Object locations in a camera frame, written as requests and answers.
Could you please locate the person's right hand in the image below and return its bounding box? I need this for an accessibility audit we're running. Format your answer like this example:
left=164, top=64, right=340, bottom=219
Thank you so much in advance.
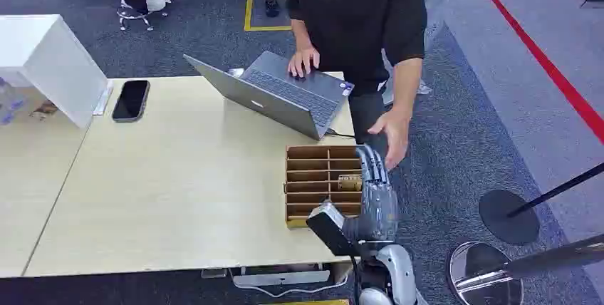
left=287, top=46, right=321, bottom=79

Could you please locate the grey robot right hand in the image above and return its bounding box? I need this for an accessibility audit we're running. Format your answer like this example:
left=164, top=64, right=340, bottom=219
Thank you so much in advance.
left=342, top=144, right=400, bottom=244

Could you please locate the person's left hand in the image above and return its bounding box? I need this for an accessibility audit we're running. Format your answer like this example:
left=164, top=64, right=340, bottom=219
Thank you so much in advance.
left=367, top=108, right=412, bottom=172

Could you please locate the silver laptop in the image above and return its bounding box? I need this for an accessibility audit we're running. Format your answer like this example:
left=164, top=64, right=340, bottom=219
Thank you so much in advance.
left=182, top=50, right=355, bottom=142

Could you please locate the wooden card box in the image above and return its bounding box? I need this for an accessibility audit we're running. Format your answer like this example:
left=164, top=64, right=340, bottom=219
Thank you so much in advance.
left=283, top=145, right=364, bottom=229

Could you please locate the yellow floor tape square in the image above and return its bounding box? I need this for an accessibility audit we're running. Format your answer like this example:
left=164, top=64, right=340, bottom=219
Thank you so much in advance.
left=243, top=0, right=294, bottom=33

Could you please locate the grey under-desk tray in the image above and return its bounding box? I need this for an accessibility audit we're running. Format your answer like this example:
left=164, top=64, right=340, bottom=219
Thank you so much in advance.
left=232, top=269, right=332, bottom=288

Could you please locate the chrome stanchion base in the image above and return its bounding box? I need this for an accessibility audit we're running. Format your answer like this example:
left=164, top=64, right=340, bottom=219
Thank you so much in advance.
left=445, top=241, right=525, bottom=305

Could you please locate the black stanchion base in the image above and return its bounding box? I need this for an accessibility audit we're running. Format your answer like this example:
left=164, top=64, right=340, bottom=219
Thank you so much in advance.
left=478, top=189, right=541, bottom=247

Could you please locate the white stool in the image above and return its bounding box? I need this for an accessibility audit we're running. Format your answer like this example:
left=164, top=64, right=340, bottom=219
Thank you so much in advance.
left=115, top=0, right=172, bottom=33

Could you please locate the red floor tape line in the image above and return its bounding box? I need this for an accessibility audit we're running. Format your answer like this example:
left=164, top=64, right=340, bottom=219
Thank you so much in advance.
left=462, top=0, right=604, bottom=146

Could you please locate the black stanchion pole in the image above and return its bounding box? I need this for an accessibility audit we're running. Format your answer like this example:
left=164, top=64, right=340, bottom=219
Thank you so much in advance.
left=506, top=162, right=604, bottom=219

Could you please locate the black smartphone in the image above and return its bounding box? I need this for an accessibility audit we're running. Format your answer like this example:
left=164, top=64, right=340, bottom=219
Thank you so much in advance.
left=111, top=79, right=152, bottom=123

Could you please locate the chrome stanchion pole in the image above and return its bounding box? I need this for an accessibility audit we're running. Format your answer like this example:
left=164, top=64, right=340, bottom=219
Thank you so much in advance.
left=504, top=233, right=604, bottom=279

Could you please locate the white box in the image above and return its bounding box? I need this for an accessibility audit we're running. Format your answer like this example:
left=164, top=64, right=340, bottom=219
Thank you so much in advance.
left=0, top=14, right=109, bottom=130

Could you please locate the clear plastic bag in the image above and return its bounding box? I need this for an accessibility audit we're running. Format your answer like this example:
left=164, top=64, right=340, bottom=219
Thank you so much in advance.
left=0, top=75, right=61, bottom=128

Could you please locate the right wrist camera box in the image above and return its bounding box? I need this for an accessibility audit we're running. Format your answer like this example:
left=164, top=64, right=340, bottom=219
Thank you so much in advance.
left=306, top=200, right=360, bottom=257

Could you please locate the black laptop cable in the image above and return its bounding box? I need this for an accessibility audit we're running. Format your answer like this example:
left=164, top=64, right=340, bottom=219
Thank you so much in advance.
left=325, top=128, right=356, bottom=140

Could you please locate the white cable under desk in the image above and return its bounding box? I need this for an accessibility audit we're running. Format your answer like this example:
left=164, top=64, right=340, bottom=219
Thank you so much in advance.
left=228, top=269, right=350, bottom=299

